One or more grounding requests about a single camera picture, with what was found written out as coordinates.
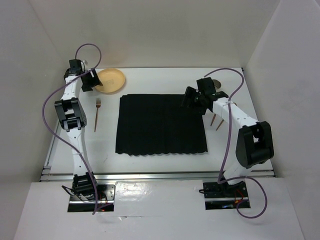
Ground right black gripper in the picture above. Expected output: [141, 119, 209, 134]
[179, 86, 208, 115]

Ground copper knife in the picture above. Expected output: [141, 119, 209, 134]
[210, 114, 217, 126]

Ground orange round plate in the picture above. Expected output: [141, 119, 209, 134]
[95, 68, 126, 94]

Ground copper fork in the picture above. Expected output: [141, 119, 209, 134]
[94, 97, 102, 132]

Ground copper spoon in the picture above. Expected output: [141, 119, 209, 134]
[215, 119, 224, 131]

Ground black cloth placemat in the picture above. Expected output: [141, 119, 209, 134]
[115, 94, 208, 156]

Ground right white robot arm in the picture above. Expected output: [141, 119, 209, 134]
[181, 77, 274, 198]

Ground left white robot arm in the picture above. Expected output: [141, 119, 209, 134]
[54, 59, 102, 201]

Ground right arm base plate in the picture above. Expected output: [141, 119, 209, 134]
[198, 181, 251, 210]

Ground aluminium table frame rail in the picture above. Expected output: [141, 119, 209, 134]
[39, 69, 275, 182]

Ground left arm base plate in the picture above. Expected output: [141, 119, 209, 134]
[67, 183, 116, 213]

